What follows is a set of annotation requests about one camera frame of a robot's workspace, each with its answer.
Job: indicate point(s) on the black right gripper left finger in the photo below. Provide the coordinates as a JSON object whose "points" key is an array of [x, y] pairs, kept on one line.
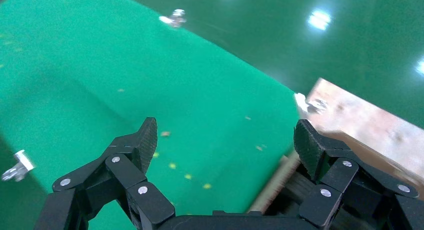
{"points": [[124, 172]]}

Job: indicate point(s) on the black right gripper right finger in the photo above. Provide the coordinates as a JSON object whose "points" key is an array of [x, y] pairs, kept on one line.
{"points": [[334, 175]]}

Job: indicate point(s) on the large green table cloth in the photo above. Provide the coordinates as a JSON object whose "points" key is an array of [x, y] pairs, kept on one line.
{"points": [[132, 73]]}

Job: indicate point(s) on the large open cardboard carton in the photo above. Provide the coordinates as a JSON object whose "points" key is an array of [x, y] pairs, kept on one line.
{"points": [[275, 185]]}

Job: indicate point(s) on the small brown cardboard scrap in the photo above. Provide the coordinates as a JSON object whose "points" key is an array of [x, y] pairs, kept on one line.
{"points": [[165, 133]]}

